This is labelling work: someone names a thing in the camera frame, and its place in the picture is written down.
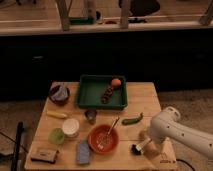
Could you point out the yellow banana toy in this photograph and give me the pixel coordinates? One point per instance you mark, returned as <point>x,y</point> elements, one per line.
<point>56,115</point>

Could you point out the orange bowl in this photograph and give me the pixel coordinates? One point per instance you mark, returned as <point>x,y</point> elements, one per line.
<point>96,135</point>

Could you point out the white handled black brush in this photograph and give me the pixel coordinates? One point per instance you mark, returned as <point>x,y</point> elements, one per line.
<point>138,149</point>

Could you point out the dark brown bowl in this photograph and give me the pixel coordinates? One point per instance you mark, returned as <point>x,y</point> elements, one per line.
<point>53,91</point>

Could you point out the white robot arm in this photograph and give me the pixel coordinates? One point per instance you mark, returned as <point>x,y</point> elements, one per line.
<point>165,125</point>

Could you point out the green cucumber toy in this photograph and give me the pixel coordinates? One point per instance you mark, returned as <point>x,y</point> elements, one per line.
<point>130,121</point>

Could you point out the wooden block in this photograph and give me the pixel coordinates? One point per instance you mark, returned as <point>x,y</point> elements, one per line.
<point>44,155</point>

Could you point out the white cup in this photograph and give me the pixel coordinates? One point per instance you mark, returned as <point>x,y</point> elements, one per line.
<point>70,127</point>

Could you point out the orange fruit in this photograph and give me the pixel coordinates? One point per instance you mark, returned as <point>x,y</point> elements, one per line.
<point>116,83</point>

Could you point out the green plastic tray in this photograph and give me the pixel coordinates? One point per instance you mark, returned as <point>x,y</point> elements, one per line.
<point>92,87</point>

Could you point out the black pole stand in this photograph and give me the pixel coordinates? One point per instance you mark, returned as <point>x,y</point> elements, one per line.
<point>16,150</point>

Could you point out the brown pine cone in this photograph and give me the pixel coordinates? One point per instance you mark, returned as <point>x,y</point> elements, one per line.
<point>107,94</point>

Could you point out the light green cup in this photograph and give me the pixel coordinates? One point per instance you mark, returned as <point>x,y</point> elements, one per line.
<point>56,136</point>

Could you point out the grey cloth in bowl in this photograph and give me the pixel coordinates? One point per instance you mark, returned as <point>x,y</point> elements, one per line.
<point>61,94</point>

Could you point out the blue grey sponge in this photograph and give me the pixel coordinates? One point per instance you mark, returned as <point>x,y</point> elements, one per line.
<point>83,153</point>

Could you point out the small metal cup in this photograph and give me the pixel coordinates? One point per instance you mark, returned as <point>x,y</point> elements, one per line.
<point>91,116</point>

